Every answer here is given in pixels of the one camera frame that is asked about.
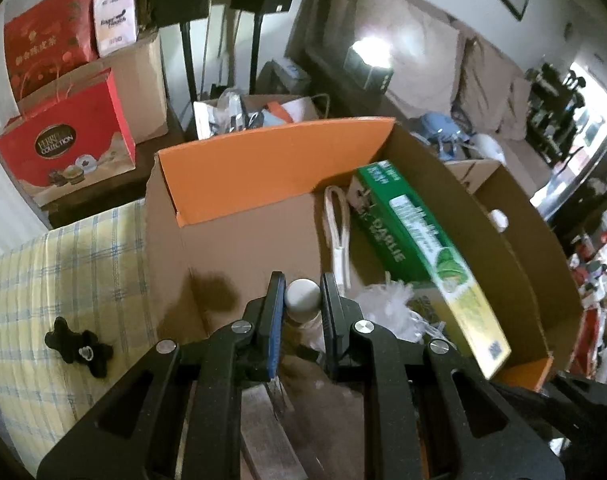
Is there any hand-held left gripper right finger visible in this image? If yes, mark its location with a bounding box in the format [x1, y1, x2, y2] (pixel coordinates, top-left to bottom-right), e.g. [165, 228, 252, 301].
[319, 272, 568, 480]

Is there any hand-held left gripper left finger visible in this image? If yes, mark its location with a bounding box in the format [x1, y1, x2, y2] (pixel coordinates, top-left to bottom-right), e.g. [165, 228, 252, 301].
[36, 271, 288, 480]

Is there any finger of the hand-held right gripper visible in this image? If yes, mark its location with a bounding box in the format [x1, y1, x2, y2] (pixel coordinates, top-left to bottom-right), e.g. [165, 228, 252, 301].
[488, 374, 607, 438]

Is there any white cylindrical bottle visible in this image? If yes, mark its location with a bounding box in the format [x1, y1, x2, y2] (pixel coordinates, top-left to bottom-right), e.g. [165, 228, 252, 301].
[284, 277, 323, 331]

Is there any green toothpaste box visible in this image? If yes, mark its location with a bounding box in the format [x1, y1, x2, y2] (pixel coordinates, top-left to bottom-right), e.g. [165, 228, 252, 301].
[347, 160, 513, 380]

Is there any cardboard box with orange flap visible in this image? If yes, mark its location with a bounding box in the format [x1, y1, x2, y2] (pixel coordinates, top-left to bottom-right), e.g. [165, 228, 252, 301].
[144, 116, 584, 393]

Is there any white fluffy item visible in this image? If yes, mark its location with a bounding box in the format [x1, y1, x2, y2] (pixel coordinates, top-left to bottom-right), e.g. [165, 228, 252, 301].
[351, 280, 427, 346]

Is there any yellow plaid cloth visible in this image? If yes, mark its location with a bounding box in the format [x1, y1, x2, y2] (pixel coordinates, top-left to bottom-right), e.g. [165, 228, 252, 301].
[0, 197, 204, 461]

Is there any black flower-shaped plush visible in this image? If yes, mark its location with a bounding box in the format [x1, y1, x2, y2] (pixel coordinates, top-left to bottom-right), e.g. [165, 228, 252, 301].
[44, 316, 115, 380]

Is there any white paper bag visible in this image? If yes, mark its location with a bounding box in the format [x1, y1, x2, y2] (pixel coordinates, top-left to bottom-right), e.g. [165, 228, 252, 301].
[194, 91, 331, 141]

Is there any blue object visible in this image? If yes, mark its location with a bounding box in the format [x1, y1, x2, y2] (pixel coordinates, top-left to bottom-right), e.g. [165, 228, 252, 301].
[416, 112, 467, 153]

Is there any round dining table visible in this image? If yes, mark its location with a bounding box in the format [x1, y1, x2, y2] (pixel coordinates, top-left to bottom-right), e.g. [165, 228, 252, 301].
[531, 132, 607, 206]

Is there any white round object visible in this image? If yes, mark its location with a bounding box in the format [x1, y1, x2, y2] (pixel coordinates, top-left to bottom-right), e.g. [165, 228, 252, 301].
[468, 132, 507, 166]

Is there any grey device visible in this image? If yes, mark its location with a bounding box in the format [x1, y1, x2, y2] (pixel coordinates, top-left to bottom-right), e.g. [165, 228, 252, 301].
[258, 59, 311, 97]

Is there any black box with bright light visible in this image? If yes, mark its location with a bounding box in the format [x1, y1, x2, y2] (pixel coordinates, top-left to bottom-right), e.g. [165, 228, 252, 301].
[343, 35, 397, 93]

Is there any dark cluttered shelf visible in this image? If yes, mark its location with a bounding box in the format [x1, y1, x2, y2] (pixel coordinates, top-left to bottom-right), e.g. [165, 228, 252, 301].
[526, 62, 587, 166]

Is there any black speaker stand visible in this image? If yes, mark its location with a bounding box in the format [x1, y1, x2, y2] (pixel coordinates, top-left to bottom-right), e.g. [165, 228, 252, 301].
[248, 10, 264, 96]
[178, 21, 197, 126]

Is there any brown cardboard box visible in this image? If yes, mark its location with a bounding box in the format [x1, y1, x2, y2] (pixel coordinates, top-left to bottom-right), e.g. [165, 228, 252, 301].
[16, 30, 169, 146]

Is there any red chocolate gift box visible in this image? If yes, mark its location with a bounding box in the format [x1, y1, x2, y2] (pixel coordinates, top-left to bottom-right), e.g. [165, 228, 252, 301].
[0, 67, 137, 208]

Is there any sofa with beige cover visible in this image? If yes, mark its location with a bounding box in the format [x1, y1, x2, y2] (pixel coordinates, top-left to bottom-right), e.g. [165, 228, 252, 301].
[284, 0, 539, 146]

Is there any pink tissue pack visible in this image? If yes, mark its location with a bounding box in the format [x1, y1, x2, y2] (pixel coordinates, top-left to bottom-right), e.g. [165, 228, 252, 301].
[92, 0, 138, 58]

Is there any white strap loop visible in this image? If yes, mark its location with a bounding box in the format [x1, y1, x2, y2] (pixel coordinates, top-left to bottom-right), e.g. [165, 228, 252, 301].
[323, 185, 354, 291]

